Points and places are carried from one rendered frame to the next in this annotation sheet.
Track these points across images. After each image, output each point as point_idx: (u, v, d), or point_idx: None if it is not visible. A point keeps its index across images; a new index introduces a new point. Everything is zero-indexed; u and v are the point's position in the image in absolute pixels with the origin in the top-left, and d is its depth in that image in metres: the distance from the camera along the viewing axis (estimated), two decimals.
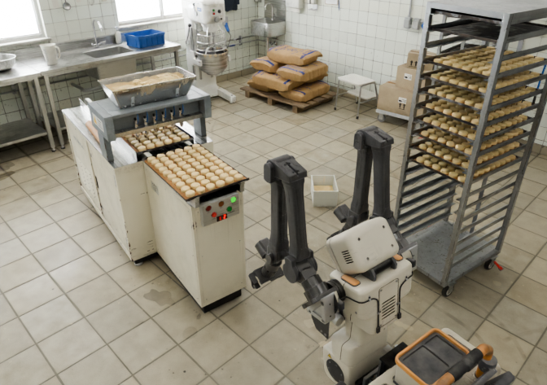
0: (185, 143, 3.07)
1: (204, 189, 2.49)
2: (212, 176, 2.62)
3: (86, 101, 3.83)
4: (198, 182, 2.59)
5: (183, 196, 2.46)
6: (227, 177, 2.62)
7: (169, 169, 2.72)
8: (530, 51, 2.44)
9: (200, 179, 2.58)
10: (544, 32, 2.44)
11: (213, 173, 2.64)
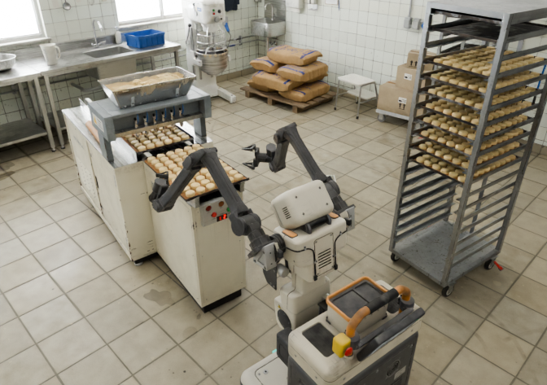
0: (185, 143, 3.07)
1: (204, 189, 2.49)
2: (212, 176, 2.62)
3: (86, 101, 3.83)
4: (198, 182, 2.59)
5: (183, 196, 2.46)
6: (227, 177, 2.62)
7: (169, 169, 2.72)
8: (530, 51, 2.44)
9: (200, 179, 2.58)
10: (544, 32, 2.44)
11: None
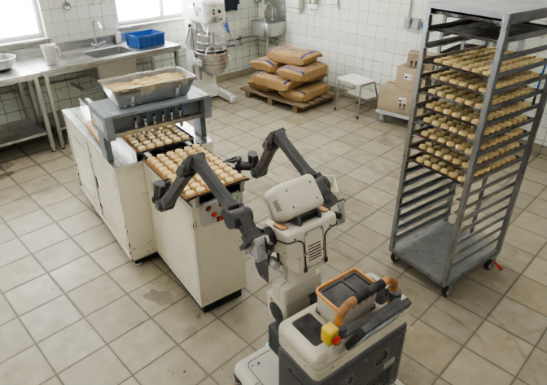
0: (185, 143, 3.07)
1: (204, 189, 2.49)
2: None
3: (86, 101, 3.83)
4: (198, 182, 2.59)
5: (183, 196, 2.46)
6: (227, 177, 2.62)
7: (169, 169, 2.72)
8: (530, 51, 2.44)
9: (200, 179, 2.58)
10: (544, 32, 2.44)
11: None
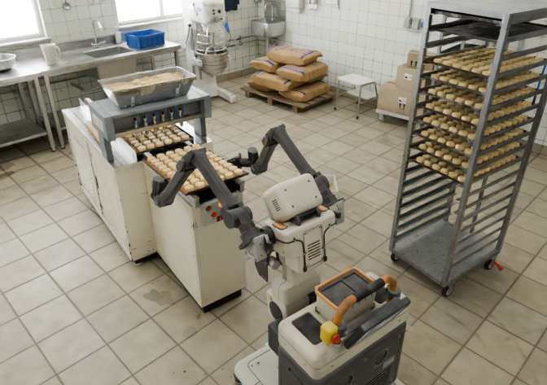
0: (185, 143, 3.07)
1: (203, 183, 2.47)
2: None
3: (86, 101, 3.83)
4: (197, 178, 2.57)
5: (182, 191, 2.44)
6: (226, 172, 2.60)
7: (169, 168, 2.71)
8: (530, 51, 2.44)
9: (199, 175, 2.57)
10: (544, 32, 2.44)
11: None
